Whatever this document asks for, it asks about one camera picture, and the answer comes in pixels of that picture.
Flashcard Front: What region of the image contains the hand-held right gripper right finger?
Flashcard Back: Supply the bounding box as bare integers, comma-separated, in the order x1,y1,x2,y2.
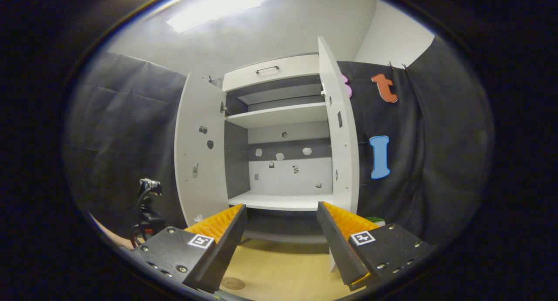
317,201,436,291

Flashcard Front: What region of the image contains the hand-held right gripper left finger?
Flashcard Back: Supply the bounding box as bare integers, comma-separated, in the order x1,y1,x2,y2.
124,204,248,294

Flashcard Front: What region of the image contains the round brown coaster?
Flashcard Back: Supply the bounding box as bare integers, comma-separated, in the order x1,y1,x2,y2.
220,277,246,291

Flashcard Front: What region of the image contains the white cabinet door camera sticker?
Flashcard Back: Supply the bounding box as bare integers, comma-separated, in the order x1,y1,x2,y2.
174,73,230,226

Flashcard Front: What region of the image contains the white cabinet door headphones sticker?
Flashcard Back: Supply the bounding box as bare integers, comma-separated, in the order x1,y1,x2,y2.
317,36,361,273

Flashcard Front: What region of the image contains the white cabinet with grey interior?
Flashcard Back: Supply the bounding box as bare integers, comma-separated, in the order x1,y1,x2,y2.
222,52,360,245

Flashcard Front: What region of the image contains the white cabinet drawer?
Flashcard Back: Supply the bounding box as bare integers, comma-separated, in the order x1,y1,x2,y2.
222,54,321,92

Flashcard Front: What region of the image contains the black backdrop cloth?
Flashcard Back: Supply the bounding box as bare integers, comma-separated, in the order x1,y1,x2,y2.
62,35,495,249

